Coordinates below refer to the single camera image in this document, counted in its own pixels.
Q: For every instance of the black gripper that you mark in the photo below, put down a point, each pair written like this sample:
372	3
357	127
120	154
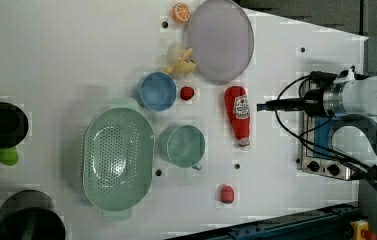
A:
311	102

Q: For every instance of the red plush ketchup bottle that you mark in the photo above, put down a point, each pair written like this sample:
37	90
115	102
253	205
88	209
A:
238	112

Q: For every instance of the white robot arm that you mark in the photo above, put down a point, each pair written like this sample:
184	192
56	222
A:
347	99

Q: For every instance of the green plastic strainer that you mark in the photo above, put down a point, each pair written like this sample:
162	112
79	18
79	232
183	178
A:
118	154

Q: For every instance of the silver toaster oven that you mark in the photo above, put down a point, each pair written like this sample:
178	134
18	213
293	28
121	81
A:
316	157

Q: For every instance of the grey round plate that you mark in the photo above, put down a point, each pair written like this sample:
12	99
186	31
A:
221	36

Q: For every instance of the red round toy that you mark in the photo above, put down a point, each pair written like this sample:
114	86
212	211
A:
227	194

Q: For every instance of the red strawberry toy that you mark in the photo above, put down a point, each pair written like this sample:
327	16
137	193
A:
187	93

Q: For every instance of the yellow plush banana toy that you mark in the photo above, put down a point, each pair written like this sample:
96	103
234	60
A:
183	64

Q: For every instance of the teal mug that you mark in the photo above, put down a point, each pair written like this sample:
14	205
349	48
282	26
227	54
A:
182	146

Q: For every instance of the blue bowl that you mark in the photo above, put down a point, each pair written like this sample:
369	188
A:
156	91

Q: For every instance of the orange slice toy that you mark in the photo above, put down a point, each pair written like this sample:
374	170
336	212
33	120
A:
181	12

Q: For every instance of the black round bowl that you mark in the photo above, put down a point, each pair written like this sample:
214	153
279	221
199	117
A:
30	215

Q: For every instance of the lime green object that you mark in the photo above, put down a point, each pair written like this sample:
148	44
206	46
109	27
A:
9	156

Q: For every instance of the blue metal rail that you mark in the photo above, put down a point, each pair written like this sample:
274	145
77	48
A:
329	223

